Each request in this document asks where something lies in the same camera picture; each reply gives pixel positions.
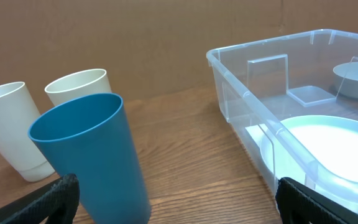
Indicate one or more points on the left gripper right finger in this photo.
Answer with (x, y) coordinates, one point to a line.
(298, 204)

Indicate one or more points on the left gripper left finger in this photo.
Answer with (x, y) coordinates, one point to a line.
(56, 202)

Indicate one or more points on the grey plate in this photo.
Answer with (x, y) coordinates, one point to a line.
(328, 160)

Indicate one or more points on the blue cup near bin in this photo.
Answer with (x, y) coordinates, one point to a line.
(91, 138)

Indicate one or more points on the white label in bin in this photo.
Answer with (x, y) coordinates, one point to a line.
(257, 132)

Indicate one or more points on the cream cup far left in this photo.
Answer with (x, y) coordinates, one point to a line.
(17, 112)

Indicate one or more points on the clear plastic storage bin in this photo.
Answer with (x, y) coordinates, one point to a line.
(293, 103)

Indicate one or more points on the cream cup near bin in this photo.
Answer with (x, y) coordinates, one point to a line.
(75, 85)

